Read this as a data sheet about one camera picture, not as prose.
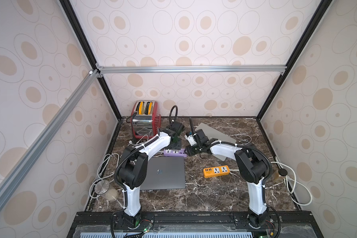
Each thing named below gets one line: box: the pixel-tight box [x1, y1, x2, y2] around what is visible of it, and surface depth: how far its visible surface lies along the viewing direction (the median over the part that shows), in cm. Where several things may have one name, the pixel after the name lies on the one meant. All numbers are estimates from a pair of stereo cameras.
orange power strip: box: [202, 165, 231, 179], surface depth 90 cm
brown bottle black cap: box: [272, 168, 288, 183], surface depth 83 cm
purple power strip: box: [163, 148, 187, 158], surface depth 99 cm
